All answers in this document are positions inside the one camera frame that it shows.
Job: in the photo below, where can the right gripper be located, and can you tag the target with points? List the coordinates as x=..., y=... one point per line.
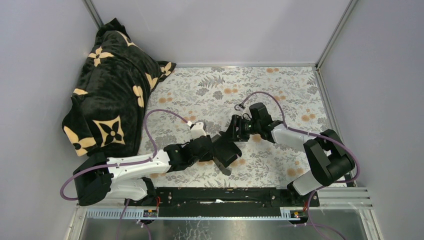
x=238, y=136

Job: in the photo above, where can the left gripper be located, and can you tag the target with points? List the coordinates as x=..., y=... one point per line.
x=209, y=157

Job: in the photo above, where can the black paper box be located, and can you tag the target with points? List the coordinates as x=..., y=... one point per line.
x=222, y=152

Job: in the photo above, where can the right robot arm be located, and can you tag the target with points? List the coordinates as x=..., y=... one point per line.
x=328, y=158

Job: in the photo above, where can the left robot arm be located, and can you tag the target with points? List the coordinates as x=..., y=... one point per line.
x=101, y=177

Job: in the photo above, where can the floral tablecloth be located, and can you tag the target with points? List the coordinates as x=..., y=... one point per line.
x=209, y=95

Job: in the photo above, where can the black floral blanket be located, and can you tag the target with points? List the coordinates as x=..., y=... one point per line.
x=111, y=95

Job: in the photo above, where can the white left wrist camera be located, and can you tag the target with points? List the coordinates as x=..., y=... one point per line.
x=197, y=129

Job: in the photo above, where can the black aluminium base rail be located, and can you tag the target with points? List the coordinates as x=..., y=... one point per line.
x=200, y=203

